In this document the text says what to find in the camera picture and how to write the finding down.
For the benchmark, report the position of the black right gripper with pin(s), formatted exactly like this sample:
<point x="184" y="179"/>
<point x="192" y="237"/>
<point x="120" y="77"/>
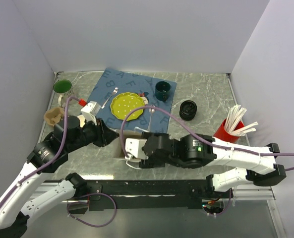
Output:
<point x="150" y="162"/>

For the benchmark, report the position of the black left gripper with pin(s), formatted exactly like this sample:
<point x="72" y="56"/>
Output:
<point x="104" y="134"/>

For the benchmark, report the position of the light blue paper bag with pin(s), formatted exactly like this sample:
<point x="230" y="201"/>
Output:
<point x="133" y="143"/>

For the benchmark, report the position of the stack of black cup lids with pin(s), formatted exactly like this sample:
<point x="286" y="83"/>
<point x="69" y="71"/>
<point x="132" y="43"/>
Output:
<point x="188" y="110"/>

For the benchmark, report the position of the stack of brown paper cups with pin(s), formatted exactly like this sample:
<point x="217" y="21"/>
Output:
<point x="82" y="120"/>

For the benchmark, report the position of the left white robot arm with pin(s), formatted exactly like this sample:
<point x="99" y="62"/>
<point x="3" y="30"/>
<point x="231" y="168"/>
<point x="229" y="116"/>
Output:
<point x="17" y="209"/>

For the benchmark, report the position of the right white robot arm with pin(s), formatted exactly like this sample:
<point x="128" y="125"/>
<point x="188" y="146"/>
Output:
<point x="249" y="164"/>

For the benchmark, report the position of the green polka dot plate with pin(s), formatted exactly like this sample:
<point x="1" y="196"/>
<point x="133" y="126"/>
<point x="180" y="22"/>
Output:
<point x="124" y="103"/>

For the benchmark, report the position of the silver spoon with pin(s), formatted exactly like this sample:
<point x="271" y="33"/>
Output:
<point x="151" y="111"/>

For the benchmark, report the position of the silver fork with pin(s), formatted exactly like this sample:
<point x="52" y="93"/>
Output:
<point x="112" y="94"/>

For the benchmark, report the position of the small cartoon figure toy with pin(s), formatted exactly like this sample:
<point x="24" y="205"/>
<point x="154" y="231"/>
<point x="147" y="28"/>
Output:
<point x="144" y="97"/>

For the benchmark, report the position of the blue letter placemat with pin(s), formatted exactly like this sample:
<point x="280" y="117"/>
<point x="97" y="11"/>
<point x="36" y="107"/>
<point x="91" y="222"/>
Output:
<point x="134" y="83"/>

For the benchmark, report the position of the dark teal mug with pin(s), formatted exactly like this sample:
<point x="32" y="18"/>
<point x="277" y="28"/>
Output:
<point x="162" y="90"/>

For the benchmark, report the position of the green interior floral mug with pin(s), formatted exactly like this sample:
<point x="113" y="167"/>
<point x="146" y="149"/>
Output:
<point x="64" y="89"/>

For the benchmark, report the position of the red cup with stirrers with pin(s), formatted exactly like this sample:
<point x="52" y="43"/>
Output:
<point x="232" y="127"/>

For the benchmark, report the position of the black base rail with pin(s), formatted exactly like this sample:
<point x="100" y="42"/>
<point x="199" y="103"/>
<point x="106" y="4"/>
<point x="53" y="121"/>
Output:
<point x="142" y="194"/>

